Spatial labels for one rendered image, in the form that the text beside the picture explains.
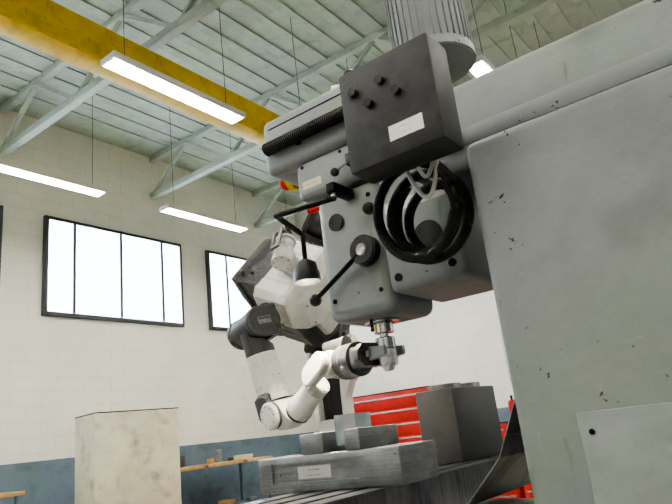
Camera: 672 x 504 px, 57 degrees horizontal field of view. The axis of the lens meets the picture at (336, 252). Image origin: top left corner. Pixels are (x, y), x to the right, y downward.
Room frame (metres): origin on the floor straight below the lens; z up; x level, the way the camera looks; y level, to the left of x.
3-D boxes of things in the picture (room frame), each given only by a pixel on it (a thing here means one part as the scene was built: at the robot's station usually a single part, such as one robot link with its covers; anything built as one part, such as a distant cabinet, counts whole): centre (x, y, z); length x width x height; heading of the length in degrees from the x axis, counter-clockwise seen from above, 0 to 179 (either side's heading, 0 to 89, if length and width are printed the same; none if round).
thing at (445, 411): (1.77, -0.29, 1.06); 0.22 x 0.12 x 0.20; 138
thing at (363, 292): (1.46, -0.10, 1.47); 0.21 x 0.19 x 0.32; 145
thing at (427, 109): (1.02, -0.14, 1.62); 0.20 x 0.09 x 0.21; 55
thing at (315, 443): (1.35, 0.05, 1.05); 0.15 x 0.06 x 0.04; 146
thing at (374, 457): (1.34, 0.03, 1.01); 0.35 x 0.15 x 0.11; 56
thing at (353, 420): (1.32, 0.01, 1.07); 0.06 x 0.05 x 0.06; 146
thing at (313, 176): (1.44, -0.13, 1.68); 0.34 x 0.24 x 0.10; 55
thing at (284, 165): (1.46, -0.10, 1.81); 0.47 x 0.26 x 0.16; 55
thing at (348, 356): (1.54, -0.04, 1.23); 0.13 x 0.12 x 0.10; 126
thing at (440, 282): (1.35, -0.25, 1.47); 0.24 x 0.19 x 0.26; 145
